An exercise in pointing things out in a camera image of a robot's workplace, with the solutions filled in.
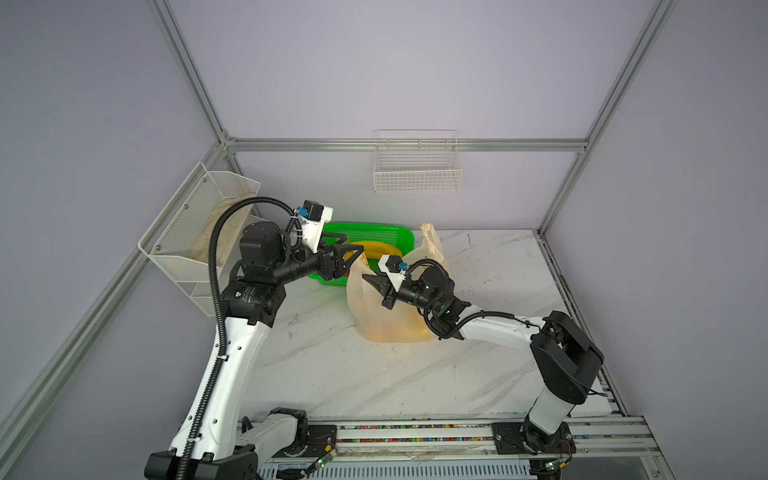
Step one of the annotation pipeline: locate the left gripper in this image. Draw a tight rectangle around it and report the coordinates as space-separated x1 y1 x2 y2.
273 233 363 286

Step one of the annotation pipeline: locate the banana print plastic bag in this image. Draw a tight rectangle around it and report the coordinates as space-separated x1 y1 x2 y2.
346 223 454 344

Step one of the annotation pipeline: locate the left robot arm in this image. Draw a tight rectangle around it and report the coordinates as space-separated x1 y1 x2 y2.
144 196 363 479

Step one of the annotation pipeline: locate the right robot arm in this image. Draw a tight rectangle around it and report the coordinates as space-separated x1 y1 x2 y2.
362 255 604 454

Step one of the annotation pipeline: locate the green plastic basket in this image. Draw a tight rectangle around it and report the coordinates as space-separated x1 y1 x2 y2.
310 222 415 287

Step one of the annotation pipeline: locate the beige cloth in shelf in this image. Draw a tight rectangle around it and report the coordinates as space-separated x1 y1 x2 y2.
187 196 249 267

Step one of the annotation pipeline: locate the lower white mesh shelf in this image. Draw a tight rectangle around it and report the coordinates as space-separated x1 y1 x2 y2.
190 210 262 317

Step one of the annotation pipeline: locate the white mesh shelf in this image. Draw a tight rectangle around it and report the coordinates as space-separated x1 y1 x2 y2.
138 164 260 283
190 210 262 317

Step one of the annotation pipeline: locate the upper white mesh shelf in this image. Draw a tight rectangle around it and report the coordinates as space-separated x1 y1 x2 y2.
138 164 260 283

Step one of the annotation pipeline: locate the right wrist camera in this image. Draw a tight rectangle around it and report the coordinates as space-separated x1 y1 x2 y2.
378 255 409 291

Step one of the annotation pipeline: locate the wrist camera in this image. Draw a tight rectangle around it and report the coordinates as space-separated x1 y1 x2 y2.
378 255 409 291
297 200 333 253

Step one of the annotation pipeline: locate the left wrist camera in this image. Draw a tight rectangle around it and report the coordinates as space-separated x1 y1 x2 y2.
297 200 333 253

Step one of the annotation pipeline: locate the white wire wall basket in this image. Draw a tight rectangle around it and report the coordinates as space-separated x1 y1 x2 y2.
373 129 463 194

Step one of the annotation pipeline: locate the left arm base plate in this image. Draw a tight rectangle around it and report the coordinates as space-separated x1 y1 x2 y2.
283 424 338 458

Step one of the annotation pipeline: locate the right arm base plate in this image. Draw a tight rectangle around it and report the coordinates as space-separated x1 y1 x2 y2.
491 420 576 455

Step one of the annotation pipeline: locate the aluminium mounting rail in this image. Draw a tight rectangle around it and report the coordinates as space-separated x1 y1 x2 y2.
239 415 661 464

